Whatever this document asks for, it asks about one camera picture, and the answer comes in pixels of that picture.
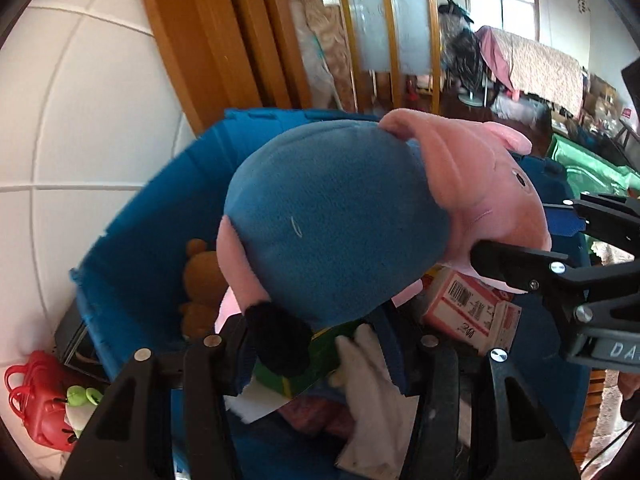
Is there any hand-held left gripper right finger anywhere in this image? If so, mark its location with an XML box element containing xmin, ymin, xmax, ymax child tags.
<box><xmin>372</xmin><ymin>305</ymin><xmax>581</xmax><ymax>480</ymax></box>

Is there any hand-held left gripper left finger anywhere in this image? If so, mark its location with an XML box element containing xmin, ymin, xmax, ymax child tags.
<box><xmin>60</xmin><ymin>316</ymin><xmax>257</xmax><ymax>480</ymax></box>

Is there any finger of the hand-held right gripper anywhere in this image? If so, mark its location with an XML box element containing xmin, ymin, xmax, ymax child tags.
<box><xmin>470</xmin><ymin>239</ymin><xmax>640</xmax><ymax>327</ymax></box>
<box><xmin>542</xmin><ymin>191</ymin><xmax>640</xmax><ymax>261</ymax></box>

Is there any blue plastic storage bin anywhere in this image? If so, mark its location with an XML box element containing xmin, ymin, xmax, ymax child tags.
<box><xmin>70</xmin><ymin>107</ymin><xmax>596</xmax><ymax>480</ymax></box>

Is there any blue and pink pig plush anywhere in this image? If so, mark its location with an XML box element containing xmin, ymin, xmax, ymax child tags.
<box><xmin>215</xmin><ymin>107</ymin><xmax>553</xmax><ymax>381</ymax></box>

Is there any green cloth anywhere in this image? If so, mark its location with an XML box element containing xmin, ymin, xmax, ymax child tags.
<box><xmin>545</xmin><ymin>132</ymin><xmax>640</xmax><ymax>261</ymax></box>

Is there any white cloth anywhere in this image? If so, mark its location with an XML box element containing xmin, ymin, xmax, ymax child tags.
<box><xmin>332</xmin><ymin>325</ymin><xmax>427</xmax><ymax>471</ymax></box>

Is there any pink and white package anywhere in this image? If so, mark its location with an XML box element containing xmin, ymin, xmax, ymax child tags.
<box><xmin>419</xmin><ymin>266</ymin><xmax>523</xmax><ymax>357</ymax></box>

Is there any brown teddy bear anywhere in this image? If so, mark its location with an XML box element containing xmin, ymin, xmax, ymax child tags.
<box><xmin>180</xmin><ymin>238</ymin><xmax>232</xmax><ymax>342</ymax></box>

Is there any pile of cardboard boxes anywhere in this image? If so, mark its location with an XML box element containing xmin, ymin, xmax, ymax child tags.
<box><xmin>582</xmin><ymin>74</ymin><xmax>640</xmax><ymax>136</ymax></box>

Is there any pink knitted cloth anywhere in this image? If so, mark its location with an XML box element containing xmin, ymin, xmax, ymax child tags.
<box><xmin>276</xmin><ymin>394</ymin><xmax>357</xmax><ymax>441</ymax></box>

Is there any green and yellow box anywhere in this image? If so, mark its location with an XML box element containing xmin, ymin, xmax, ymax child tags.
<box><xmin>252</xmin><ymin>321</ymin><xmax>373</xmax><ymax>398</ymax></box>

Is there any green and white toy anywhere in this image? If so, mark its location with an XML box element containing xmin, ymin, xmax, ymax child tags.
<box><xmin>64</xmin><ymin>385</ymin><xmax>104</xmax><ymax>438</ymax></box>

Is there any dark gift bag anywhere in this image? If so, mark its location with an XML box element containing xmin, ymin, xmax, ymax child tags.
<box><xmin>54</xmin><ymin>300</ymin><xmax>108</xmax><ymax>386</ymax></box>

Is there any floral blanket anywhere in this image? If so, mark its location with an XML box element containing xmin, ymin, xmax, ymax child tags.
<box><xmin>475</xmin><ymin>25</ymin><xmax>586</xmax><ymax>118</ymax></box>

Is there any red bear-face case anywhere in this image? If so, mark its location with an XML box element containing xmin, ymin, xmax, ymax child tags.
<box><xmin>4</xmin><ymin>351</ymin><xmax>82</xmax><ymax>453</ymax></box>

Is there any dark clothes heap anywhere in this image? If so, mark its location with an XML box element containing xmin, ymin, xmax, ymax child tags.
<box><xmin>437</xmin><ymin>0</ymin><xmax>488</xmax><ymax>96</ymax></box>

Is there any window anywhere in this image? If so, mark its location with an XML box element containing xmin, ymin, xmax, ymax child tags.
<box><xmin>462</xmin><ymin>0</ymin><xmax>543</xmax><ymax>43</ymax></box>

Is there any frosted glass door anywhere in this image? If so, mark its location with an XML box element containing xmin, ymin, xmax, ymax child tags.
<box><xmin>330</xmin><ymin>0</ymin><xmax>443</xmax><ymax>113</ymax></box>

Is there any floral patterned board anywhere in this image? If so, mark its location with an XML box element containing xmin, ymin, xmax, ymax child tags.
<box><xmin>287</xmin><ymin>0</ymin><xmax>358</xmax><ymax>111</ymax></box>

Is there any wooden door frame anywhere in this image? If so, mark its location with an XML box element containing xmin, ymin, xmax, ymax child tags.
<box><xmin>132</xmin><ymin>0</ymin><xmax>313</xmax><ymax>136</ymax></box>

